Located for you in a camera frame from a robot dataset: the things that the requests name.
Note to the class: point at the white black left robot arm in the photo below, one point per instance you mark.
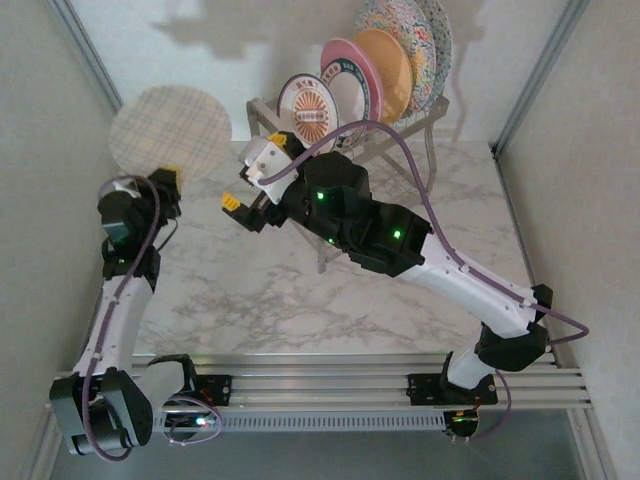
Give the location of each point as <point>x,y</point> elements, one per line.
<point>117,320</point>

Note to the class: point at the green rimmed white plate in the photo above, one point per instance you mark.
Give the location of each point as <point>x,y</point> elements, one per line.
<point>352,90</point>

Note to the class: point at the orange sunburst print plate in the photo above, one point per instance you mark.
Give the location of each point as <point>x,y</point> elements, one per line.
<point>310,112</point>

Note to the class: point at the plaid checked round plate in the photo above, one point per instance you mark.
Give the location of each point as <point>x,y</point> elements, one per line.
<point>170,130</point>

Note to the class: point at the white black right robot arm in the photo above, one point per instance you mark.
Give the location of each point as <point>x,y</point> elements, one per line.
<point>475,290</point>

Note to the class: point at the blue speckled pattern plate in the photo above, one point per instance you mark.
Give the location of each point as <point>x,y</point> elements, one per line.
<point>444,35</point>

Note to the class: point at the aluminium frame post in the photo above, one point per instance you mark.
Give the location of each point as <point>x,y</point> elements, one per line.
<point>540,70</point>
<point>85,45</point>

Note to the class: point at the colourful confetti pattern plate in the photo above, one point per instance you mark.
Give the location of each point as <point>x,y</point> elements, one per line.
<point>395,15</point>

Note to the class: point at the pink plate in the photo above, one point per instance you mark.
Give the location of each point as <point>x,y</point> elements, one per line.
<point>350,52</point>

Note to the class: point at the orange yellow plate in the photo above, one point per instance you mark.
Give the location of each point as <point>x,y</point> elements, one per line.
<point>390,70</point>

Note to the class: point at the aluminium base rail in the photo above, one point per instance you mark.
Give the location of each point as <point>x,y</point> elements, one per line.
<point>325,380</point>

